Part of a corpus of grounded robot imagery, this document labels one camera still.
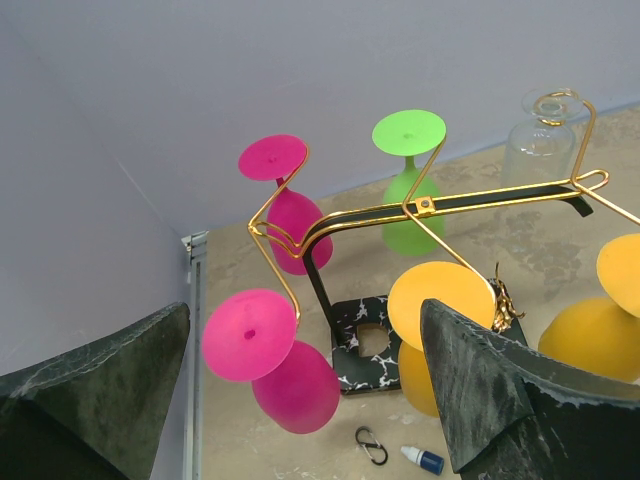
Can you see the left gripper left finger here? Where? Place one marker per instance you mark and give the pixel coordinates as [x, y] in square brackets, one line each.
[97, 411]

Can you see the black S carabiner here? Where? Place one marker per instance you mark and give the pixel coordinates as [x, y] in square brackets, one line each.
[367, 441]

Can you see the pink wine glass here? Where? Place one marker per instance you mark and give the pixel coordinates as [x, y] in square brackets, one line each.
[251, 337]
[291, 214]

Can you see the orange wine glass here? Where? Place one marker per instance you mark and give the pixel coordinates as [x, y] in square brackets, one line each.
[601, 334]
[416, 298]

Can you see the gold wine glass rack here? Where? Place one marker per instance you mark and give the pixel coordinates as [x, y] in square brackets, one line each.
[407, 134]

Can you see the pink wine glass front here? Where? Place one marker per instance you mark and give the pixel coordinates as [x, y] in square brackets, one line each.
[251, 337]

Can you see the small blue dropper bottle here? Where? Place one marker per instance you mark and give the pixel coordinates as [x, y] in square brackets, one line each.
[426, 460]

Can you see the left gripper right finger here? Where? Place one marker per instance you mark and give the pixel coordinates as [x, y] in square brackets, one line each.
[509, 412]

